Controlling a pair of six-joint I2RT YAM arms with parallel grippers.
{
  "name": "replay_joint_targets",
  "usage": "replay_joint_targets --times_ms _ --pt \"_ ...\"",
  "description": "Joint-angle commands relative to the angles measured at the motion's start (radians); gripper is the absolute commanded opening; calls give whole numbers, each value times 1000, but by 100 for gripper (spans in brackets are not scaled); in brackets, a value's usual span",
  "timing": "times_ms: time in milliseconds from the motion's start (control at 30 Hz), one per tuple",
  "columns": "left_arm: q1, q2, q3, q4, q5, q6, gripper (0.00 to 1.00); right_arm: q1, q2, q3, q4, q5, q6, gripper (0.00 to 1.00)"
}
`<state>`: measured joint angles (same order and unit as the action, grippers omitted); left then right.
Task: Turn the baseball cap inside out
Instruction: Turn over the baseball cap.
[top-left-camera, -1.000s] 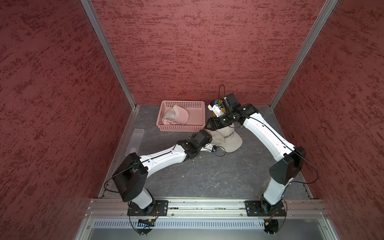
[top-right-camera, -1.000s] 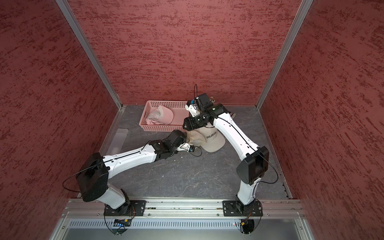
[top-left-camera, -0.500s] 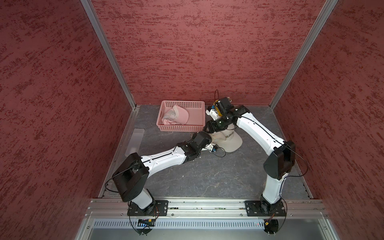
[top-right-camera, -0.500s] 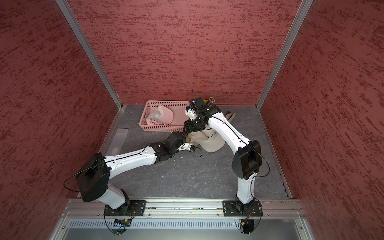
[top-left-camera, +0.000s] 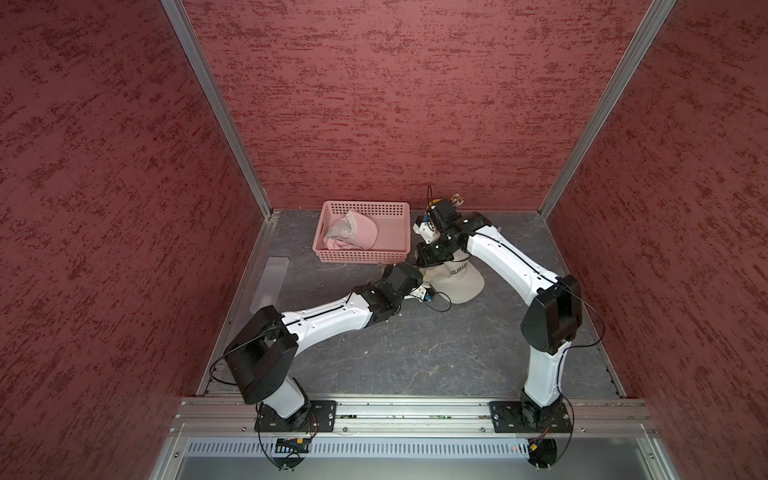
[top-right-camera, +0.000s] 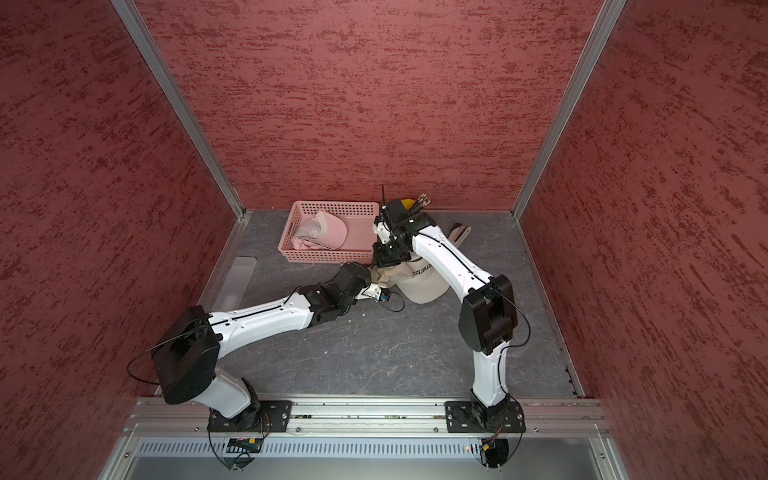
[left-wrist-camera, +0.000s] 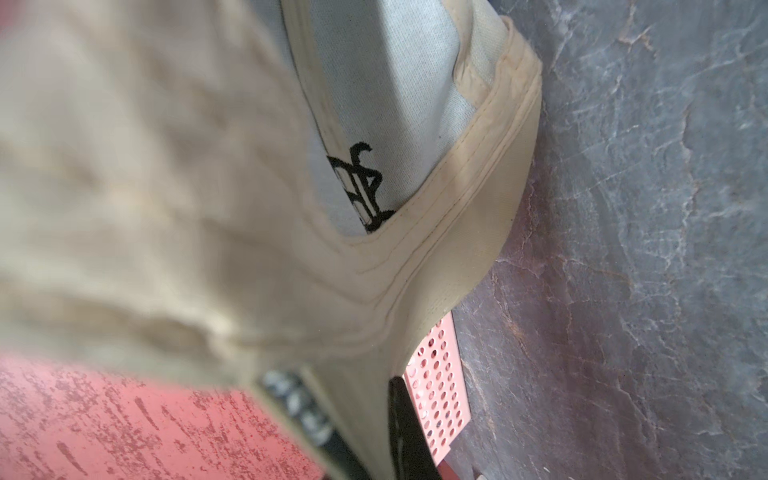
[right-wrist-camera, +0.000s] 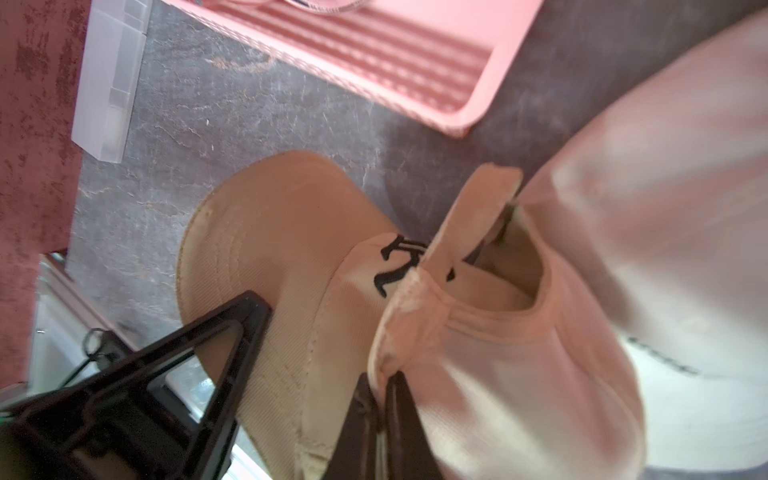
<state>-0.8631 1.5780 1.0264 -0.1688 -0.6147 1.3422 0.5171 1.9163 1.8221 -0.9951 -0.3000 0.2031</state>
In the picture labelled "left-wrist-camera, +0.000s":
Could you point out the beige baseball cap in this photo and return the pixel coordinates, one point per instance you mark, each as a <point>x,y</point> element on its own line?
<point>279,196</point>

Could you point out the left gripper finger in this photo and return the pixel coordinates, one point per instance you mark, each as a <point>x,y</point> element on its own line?
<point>410,454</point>

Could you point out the pink plastic basket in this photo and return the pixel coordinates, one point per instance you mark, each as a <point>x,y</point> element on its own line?
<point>437,387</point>

